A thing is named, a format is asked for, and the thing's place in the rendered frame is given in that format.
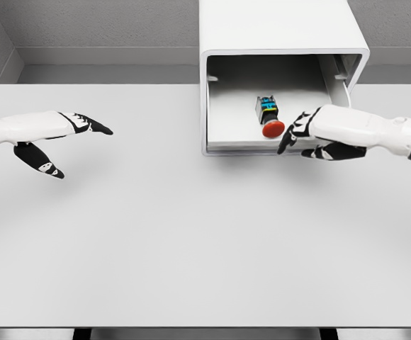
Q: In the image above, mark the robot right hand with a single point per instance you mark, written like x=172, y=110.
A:
x=336, y=124

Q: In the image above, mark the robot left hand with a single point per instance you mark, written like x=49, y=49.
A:
x=46, y=124

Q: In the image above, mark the red button load switch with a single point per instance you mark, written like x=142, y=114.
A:
x=268, y=113

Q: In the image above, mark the white cabinet drawer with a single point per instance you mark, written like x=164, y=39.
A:
x=234, y=117

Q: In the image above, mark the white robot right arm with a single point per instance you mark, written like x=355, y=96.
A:
x=404, y=134

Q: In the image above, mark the white tabletop storage cabinet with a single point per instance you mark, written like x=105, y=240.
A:
x=280, y=25

